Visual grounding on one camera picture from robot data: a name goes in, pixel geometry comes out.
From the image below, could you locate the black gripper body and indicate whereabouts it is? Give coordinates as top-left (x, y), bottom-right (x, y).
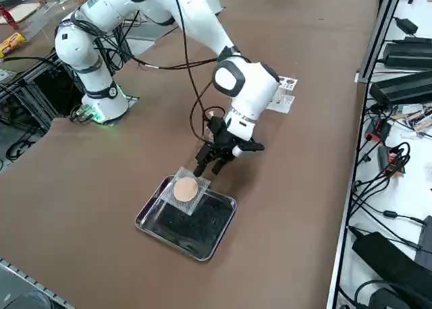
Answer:
top-left (205, 115), bottom-right (239, 160)

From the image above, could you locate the black wire tripod stand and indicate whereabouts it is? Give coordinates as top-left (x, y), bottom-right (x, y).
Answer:
top-left (201, 105), bottom-right (231, 144)

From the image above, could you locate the wire gauze with ceramic centre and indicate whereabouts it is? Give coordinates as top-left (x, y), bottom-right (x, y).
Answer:
top-left (160, 165), bottom-right (212, 217)

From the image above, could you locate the stainless steel tray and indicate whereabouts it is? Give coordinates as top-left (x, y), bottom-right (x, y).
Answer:
top-left (134, 175), bottom-right (237, 262)

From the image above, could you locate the white test tube rack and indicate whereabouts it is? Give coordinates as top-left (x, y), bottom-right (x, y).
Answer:
top-left (269, 74), bottom-right (299, 115)

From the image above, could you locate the black and orange adapter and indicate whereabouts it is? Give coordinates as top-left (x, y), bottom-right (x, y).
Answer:
top-left (377, 144), bottom-right (408, 177)
top-left (365, 115), bottom-right (393, 143)

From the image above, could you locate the large dark power adapter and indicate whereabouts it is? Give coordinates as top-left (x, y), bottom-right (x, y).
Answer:
top-left (369, 70), bottom-right (432, 107)

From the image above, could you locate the black ribbed power adapter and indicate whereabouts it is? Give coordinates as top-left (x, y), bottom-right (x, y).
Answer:
top-left (382, 41), bottom-right (432, 71)

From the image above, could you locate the small black power adapter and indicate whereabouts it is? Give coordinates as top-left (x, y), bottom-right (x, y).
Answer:
top-left (394, 17), bottom-right (420, 35)

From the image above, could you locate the yellow snack packet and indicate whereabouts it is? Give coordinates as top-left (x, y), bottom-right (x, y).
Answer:
top-left (0, 31), bottom-right (28, 59)

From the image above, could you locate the wooden board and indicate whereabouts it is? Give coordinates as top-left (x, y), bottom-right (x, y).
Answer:
top-left (0, 1), bottom-right (41, 24)

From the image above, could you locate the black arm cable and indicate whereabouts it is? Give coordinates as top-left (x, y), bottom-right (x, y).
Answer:
top-left (128, 0), bottom-right (237, 145)

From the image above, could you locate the aluminium camera post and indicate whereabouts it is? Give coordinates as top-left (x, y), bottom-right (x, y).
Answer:
top-left (355, 0), bottom-right (406, 84)

